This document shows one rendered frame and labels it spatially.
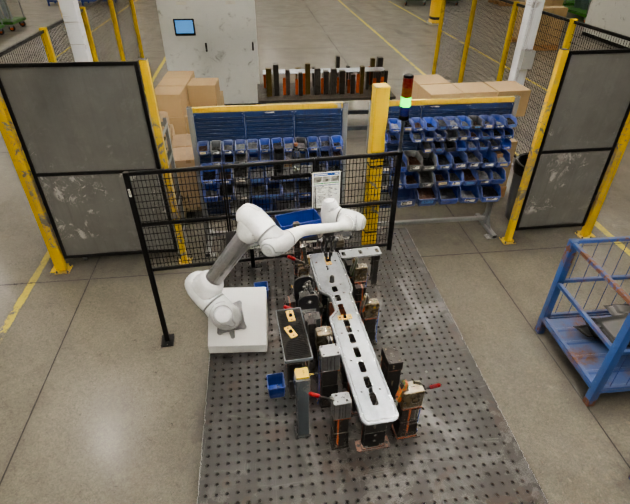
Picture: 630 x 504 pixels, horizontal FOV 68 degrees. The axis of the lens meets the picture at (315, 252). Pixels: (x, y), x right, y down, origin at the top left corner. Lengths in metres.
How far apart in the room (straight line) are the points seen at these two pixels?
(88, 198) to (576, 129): 4.64
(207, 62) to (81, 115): 4.90
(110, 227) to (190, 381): 1.83
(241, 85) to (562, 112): 5.81
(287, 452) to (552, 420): 2.07
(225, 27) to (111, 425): 6.87
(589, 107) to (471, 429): 3.43
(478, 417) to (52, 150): 3.89
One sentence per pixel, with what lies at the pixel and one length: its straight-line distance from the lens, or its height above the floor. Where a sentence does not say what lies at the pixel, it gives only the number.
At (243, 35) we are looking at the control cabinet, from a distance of 8.95.
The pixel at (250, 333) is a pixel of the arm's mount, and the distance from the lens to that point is 2.94.
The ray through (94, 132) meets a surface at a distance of 4.48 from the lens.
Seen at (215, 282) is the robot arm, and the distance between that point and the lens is 2.70.
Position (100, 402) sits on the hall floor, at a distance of 3.92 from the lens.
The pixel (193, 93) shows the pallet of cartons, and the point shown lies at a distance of 7.00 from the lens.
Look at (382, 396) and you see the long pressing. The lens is 2.40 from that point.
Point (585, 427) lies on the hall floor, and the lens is 3.97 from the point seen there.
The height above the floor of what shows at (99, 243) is 0.29.
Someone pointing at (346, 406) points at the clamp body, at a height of 1.04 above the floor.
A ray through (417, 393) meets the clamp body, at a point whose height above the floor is 1.05.
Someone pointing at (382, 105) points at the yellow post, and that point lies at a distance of 3.31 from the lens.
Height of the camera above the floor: 2.88
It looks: 35 degrees down
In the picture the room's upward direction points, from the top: straight up
